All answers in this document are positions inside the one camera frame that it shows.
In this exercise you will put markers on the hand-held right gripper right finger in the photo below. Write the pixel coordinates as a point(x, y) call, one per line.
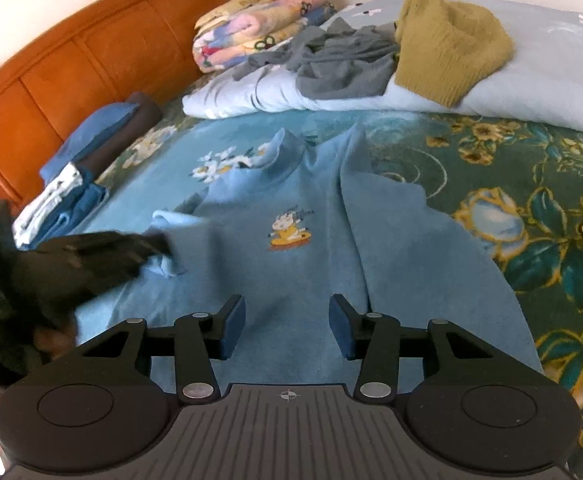
point(345, 330)

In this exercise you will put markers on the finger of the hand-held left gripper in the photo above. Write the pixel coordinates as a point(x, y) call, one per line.
point(121, 255)

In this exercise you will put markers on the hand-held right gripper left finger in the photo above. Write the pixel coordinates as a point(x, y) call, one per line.
point(232, 330)

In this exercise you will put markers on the light blue sweater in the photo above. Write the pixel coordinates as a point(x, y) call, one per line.
point(296, 270)

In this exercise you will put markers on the person's left hand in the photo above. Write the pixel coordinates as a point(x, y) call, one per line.
point(56, 341)

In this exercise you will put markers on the dark blue folded garment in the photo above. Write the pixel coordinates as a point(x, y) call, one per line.
point(78, 210)

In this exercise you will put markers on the white folded garment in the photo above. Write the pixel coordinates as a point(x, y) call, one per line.
point(46, 200)

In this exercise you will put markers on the wooden headboard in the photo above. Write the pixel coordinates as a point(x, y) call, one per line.
point(96, 60)

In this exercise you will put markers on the floral green blue blanket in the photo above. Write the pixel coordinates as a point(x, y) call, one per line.
point(546, 185)

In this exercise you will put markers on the colourful folded quilt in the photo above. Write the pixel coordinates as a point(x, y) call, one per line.
point(241, 35)

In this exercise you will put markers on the grey garment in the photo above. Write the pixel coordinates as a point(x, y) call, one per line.
point(341, 70)

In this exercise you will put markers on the mustard knitted sweater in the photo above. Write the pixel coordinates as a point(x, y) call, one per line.
point(446, 55)

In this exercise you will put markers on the light blue flower-print quilt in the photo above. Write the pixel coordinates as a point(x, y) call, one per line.
point(546, 85)

